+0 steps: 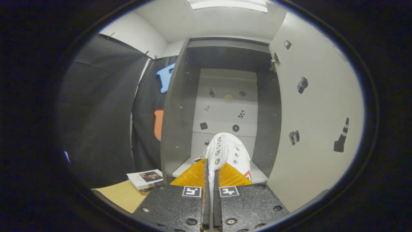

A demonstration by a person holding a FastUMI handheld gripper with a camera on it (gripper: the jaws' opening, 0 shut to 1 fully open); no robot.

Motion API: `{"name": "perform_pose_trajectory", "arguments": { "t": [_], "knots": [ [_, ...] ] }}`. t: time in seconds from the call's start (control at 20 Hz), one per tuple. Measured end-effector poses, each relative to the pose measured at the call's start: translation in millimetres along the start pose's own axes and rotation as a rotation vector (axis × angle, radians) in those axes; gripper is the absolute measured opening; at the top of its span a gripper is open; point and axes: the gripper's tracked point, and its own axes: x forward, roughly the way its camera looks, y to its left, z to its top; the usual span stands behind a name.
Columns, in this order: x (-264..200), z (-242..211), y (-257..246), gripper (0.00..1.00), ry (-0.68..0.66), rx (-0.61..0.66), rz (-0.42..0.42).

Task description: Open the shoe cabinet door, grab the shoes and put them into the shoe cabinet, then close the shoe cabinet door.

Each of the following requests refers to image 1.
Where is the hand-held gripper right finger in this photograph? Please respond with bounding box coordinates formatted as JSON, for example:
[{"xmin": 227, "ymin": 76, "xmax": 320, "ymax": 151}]
[{"xmin": 212, "ymin": 162, "xmax": 292, "ymax": 232}]

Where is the long ceiling light panel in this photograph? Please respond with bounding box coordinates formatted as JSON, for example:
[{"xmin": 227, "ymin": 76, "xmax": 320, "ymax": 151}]
[{"xmin": 188, "ymin": 0, "xmax": 268, "ymax": 13}]

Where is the brown book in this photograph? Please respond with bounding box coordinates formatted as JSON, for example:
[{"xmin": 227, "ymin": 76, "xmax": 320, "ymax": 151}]
[{"xmin": 139, "ymin": 184, "xmax": 163, "ymax": 193}]

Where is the grey shoe cabinet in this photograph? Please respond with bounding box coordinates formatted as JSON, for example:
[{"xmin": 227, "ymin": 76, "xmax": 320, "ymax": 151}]
[{"xmin": 160, "ymin": 35, "xmax": 282, "ymax": 184}]

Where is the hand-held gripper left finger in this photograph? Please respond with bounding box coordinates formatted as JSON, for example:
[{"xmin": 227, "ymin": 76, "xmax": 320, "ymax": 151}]
[{"xmin": 133, "ymin": 158, "xmax": 211, "ymax": 232}]

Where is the white printed booklet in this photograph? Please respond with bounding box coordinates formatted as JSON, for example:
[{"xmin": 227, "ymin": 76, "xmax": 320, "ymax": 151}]
[{"xmin": 126, "ymin": 169, "xmax": 164, "ymax": 190}]

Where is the black backdrop cloth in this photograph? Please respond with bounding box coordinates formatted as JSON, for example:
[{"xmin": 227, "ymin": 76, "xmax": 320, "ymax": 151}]
[{"xmin": 58, "ymin": 32, "xmax": 177, "ymax": 189}]

